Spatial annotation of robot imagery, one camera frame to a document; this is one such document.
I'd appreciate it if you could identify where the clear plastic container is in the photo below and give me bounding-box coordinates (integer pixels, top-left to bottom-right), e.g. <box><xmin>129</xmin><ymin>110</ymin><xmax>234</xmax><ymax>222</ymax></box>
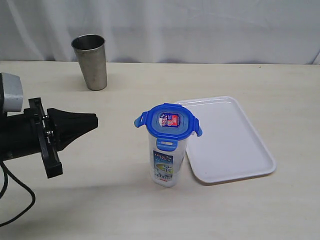
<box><xmin>148</xmin><ymin>133</ymin><xmax>188</xmax><ymax>188</ymax></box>

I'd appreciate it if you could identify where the white plastic tray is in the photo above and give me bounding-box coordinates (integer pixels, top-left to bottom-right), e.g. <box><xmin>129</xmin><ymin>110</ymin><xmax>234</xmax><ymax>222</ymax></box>
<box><xmin>177</xmin><ymin>96</ymin><xmax>277</xmax><ymax>185</ymax></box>

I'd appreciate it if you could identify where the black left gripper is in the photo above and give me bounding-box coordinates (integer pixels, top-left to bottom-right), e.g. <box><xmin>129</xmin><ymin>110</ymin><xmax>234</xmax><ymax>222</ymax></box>
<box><xmin>23</xmin><ymin>97</ymin><xmax>98</xmax><ymax>179</ymax></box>

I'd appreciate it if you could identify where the blue plastic container lid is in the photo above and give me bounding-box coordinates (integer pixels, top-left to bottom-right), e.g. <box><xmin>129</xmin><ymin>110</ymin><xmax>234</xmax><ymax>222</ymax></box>
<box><xmin>134</xmin><ymin>103</ymin><xmax>203</xmax><ymax>152</ymax></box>

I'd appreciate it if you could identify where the stainless steel cup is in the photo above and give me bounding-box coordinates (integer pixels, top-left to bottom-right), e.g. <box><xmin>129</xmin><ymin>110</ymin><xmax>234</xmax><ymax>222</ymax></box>
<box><xmin>71</xmin><ymin>34</ymin><xmax>108</xmax><ymax>91</ymax></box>

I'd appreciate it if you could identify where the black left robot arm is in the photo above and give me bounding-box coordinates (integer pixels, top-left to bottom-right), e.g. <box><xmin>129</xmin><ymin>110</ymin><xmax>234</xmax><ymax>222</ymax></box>
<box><xmin>0</xmin><ymin>97</ymin><xmax>98</xmax><ymax>179</ymax></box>

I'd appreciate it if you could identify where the white backdrop curtain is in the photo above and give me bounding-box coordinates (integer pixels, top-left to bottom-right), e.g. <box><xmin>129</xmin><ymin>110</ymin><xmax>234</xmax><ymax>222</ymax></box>
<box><xmin>0</xmin><ymin>0</ymin><xmax>320</xmax><ymax>65</ymax></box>

